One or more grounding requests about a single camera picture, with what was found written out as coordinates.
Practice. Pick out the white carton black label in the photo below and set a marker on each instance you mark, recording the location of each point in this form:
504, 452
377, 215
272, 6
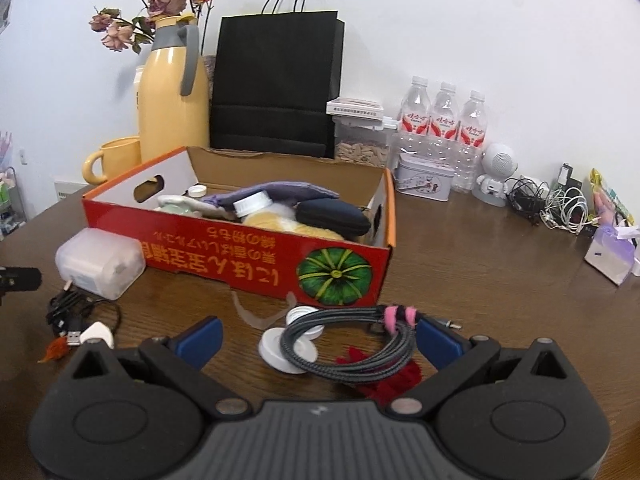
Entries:
140, 95

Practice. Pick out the white round disc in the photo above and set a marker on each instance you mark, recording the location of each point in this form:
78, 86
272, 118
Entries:
272, 352
300, 315

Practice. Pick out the purple tissue pack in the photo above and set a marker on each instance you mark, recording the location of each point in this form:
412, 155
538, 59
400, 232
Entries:
607, 255

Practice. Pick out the wall picture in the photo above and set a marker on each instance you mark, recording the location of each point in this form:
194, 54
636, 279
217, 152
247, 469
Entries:
4, 15

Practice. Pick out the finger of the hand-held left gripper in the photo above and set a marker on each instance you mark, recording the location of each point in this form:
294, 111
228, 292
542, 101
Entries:
20, 280

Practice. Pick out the yellow thermos jug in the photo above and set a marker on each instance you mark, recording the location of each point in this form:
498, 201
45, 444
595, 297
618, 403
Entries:
170, 100

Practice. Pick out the white plug adapter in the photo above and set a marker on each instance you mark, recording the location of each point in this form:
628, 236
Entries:
97, 335

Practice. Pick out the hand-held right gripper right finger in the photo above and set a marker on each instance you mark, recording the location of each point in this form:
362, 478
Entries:
440, 346

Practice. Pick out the black charger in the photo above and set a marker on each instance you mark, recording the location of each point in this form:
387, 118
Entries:
567, 177

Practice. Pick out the orange white plush toy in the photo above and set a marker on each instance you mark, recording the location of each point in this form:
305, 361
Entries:
280, 222

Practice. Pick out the black paper bag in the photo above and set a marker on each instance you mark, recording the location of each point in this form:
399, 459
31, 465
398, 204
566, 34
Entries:
277, 80

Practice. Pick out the yellow green packet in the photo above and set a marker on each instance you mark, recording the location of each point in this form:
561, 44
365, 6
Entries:
612, 195

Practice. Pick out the orange printed cardboard box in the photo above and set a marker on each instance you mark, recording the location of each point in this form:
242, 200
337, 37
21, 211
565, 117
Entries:
240, 260

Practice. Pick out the dark blue zip case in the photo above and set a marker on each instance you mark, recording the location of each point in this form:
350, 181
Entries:
330, 215

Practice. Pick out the white capped bottle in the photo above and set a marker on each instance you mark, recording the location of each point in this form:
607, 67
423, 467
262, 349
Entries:
252, 204

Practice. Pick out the pale plastic packet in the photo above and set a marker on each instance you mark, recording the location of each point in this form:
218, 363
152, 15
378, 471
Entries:
177, 205

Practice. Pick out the yellow mug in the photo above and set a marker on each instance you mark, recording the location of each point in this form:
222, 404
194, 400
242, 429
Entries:
120, 160

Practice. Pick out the clear seed container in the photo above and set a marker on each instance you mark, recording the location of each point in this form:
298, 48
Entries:
362, 147

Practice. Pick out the dried pink flowers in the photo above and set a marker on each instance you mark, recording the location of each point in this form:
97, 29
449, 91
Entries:
160, 2

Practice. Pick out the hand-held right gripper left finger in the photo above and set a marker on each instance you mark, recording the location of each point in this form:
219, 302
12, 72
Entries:
202, 340

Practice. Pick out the white red flat box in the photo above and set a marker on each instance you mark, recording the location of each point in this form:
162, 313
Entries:
355, 107

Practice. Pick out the translucent plastic case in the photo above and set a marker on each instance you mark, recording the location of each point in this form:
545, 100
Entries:
95, 265

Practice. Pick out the small orange brown scrap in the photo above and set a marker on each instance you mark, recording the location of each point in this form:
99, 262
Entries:
52, 351

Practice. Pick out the white robot figure speaker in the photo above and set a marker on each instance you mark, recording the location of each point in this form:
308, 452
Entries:
497, 172

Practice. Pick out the pale printed tin box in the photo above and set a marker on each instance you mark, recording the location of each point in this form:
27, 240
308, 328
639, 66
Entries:
422, 180

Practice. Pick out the clear plastic strip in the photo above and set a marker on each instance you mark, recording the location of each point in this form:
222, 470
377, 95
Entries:
250, 317

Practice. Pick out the small white cap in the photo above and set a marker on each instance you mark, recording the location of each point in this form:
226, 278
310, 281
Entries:
197, 191

